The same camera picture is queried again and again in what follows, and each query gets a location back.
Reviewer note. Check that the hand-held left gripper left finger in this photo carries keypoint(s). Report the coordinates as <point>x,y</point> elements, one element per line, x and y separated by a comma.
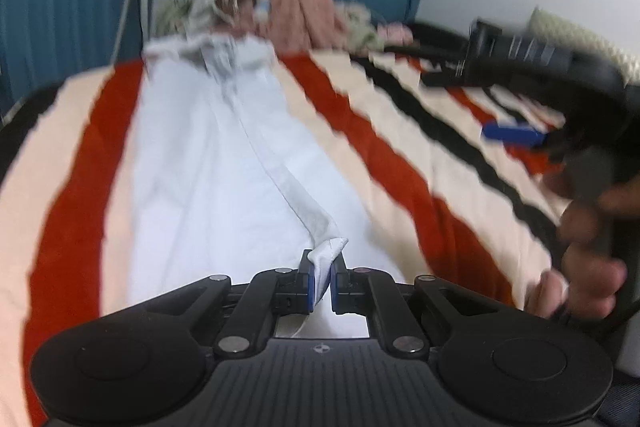
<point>308,284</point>

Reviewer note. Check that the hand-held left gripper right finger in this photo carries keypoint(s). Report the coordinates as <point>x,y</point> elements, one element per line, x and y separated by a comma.
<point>336,289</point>

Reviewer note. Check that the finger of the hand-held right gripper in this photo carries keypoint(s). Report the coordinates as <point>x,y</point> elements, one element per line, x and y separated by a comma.
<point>445,79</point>
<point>512,134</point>

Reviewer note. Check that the white t-shirt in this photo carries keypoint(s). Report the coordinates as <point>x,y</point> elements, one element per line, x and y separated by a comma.
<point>200,182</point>

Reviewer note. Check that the pile of clothes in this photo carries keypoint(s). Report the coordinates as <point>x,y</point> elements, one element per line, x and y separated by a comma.
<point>305,12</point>

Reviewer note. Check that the person's right hand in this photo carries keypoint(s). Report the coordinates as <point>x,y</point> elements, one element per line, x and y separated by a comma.
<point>590,279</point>

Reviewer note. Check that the cream knitted pillow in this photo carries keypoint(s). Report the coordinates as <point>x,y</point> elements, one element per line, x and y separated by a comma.
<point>590,39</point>

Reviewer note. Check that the small pink cloth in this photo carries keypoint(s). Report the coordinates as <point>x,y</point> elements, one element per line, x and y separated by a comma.
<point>395,33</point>

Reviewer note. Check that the cream knitted cloth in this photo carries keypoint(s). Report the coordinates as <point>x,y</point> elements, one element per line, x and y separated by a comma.
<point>357,24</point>

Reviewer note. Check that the blue white plush toy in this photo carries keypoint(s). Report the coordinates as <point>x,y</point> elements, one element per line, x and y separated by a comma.
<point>262,9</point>

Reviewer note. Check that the striped blanket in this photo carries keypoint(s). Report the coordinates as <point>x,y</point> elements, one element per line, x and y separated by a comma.
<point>75,207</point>

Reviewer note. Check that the green printed cloth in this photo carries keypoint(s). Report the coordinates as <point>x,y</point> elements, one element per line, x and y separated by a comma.
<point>175,7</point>

